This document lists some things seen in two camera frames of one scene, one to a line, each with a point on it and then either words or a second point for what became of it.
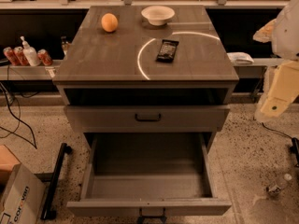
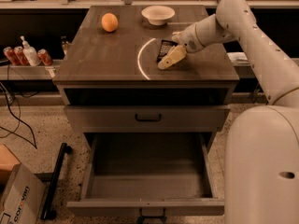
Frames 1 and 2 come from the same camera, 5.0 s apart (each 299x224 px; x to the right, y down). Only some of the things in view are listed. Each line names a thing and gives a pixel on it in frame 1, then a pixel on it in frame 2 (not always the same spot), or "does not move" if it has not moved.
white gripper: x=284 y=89 to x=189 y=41
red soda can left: x=9 y=53 does not move
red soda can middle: x=21 y=56 does not move
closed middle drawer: x=145 y=119 does not move
